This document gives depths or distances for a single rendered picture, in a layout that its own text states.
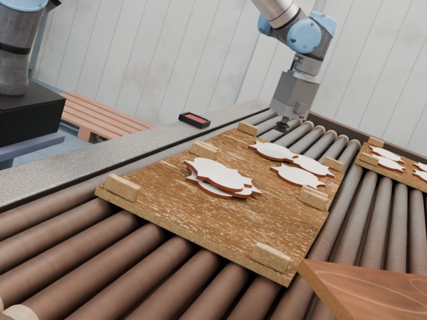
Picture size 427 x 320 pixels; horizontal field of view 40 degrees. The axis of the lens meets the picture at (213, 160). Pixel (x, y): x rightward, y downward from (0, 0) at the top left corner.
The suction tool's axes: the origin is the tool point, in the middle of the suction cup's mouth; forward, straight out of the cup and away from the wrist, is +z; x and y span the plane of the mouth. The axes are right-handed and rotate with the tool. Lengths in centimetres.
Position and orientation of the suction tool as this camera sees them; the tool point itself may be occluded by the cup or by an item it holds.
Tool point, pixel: (280, 130)
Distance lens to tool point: 156.0
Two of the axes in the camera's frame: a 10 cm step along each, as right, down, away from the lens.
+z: -3.2, 9.1, 2.7
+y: 7.9, 1.0, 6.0
